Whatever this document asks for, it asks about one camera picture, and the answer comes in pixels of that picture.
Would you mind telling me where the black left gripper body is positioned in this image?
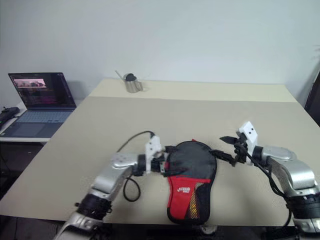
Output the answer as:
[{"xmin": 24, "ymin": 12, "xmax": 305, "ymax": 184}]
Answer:
[{"xmin": 151, "ymin": 147, "xmax": 170, "ymax": 176}]

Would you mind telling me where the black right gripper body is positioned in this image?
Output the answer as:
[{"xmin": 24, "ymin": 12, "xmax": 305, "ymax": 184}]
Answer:
[{"xmin": 232, "ymin": 133, "xmax": 249, "ymax": 168}]

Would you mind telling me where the black red paddle case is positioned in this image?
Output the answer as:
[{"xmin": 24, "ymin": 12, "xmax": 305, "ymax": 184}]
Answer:
[{"xmin": 166, "ymin": 139, "xmax": 218, "ymax": 225}]

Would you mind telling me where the grey rounded shape under table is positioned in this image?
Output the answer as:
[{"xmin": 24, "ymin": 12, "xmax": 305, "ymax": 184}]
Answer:
[{"xmin": 199, "ymin": 224, "xmax": 217, "ymax": 236}]

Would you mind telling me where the silver metal watering can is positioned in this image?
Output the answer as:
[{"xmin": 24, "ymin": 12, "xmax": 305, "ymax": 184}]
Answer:
[{"xmin": 114, "ymin": 70, "xmax": 145, "ymax": 94}]

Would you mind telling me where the dark chair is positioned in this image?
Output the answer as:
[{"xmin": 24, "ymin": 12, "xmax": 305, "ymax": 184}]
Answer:
[{"xmin": 304, "ymin": 72, "xmax": 320, "ymax": 121}]

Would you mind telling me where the white side table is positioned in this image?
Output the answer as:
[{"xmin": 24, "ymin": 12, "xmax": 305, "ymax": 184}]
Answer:
[{"xmin": 0, "ymin": 99, "xmax": 85, "ymax": 144}]

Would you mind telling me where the open laptop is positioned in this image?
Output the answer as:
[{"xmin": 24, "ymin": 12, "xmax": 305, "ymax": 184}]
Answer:
[{"xmin": 0, "ymin": 72, "xmax": 77, "ymax": 138}]

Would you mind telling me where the black device on side table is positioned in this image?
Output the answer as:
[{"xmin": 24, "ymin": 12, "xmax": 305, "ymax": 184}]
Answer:
[{"xmin": 0, "ymin": 106, "xmax": 21, "ymax": 124}]

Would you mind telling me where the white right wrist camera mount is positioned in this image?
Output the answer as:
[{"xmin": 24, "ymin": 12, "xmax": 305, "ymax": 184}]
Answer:
[{"xmin": 236, "ymin": 121, "xmax": 259, "ymax": 166}]

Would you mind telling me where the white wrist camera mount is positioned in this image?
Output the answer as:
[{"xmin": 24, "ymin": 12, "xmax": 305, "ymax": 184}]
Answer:
[
  {"xmin": 145, "ymin": 135, "xmax": 163, "ymax": 174},
  {"xmin": 236, "ymin": 121, "xmax": 259, "ymax": 166}
]

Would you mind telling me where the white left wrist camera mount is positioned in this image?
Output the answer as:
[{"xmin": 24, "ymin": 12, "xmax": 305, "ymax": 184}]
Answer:
[{"xmin": 145, "ymin": 135, "xmax": 163, "ymax": 174}]

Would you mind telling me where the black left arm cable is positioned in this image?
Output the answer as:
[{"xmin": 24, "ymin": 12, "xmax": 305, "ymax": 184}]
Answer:
[{"xmin": 116, "ymin": 130, "xmax": 155, "ymax": 202}]

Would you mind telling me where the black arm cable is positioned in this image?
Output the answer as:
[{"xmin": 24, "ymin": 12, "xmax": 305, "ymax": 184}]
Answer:
[
  {"xmin": 116, "ymin": 130, "xmax": 155, "ymax": 202},
  {"xmin": 246, "ymin": 154, "xmax": 294, "ymax": 227}
]

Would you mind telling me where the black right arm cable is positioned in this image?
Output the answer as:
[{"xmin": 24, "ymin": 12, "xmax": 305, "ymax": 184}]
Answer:
[{"xmin": 246, "ymin": 154, "xmax": 294, "ymax": 227}]

